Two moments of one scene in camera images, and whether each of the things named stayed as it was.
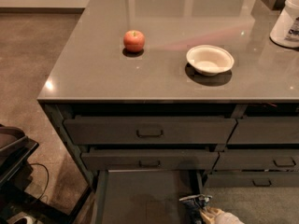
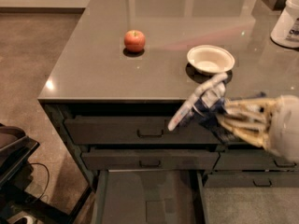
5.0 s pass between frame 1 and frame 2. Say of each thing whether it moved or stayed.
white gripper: moved
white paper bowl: stayed
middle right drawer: stayed
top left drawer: stayed
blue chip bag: moved
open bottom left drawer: stayed
